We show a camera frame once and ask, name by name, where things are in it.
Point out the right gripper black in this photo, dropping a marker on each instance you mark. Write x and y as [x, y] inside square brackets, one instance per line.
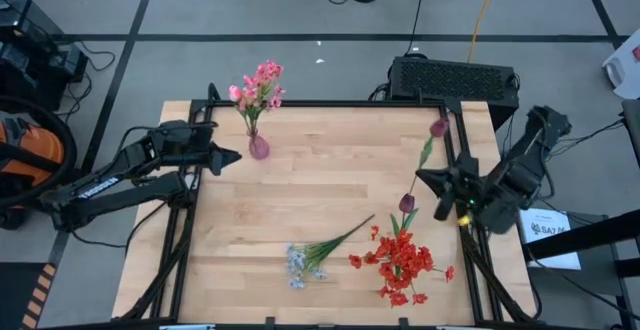
[467, 180]

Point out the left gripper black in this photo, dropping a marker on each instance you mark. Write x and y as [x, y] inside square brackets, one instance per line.
[185, 145]

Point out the pink ribbed glass vase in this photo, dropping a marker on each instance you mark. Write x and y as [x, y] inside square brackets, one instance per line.
[259, 147]

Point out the dark red artificial tulip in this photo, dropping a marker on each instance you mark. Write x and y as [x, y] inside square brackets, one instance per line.
[439, 127]
[407, 203]

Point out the pink blossom flower bunch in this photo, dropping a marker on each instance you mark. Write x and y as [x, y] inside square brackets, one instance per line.
[267, 70]

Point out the white veined flower bunch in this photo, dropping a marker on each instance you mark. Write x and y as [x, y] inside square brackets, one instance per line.
[320, 254]

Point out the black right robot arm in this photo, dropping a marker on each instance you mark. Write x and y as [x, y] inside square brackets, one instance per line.
[530, 165]

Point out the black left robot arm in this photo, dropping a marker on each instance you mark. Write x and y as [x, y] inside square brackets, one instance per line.
[100, 190]

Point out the small yellow tag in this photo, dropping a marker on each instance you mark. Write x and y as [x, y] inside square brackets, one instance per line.
[464, 220]

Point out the black perforated computer case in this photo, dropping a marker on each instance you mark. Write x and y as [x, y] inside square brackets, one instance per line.
[450, 80]

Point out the white printed paper sheet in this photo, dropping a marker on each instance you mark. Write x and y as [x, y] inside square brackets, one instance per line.
[545, 250]

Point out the black metal stand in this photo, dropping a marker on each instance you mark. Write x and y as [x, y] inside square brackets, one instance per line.
[575, 237]

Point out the orange black vacuum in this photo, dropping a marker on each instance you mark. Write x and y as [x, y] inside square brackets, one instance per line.
[70, 142]

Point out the black power supply box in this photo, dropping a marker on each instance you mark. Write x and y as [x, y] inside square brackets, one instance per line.
[70, 62]

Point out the orange shop vacuum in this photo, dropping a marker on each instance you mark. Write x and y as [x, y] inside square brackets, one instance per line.
[35, 150]

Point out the white plastic object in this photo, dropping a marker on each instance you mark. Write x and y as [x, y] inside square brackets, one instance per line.
[625, 70]

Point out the black equipment case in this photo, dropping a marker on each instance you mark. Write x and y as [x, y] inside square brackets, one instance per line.
[25, 30]

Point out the black hazard striped mat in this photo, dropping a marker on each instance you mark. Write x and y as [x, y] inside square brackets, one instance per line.
[20, 295]

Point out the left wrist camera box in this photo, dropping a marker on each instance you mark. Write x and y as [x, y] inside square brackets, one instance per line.
[216, 168]

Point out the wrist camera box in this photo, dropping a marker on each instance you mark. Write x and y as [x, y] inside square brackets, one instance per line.
[444, 208]
[216, 168]

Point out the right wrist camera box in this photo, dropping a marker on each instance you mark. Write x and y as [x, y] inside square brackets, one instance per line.
[444, 208]

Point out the black aluminium table frame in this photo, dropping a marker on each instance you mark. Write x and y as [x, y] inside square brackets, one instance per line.
[325, 104]

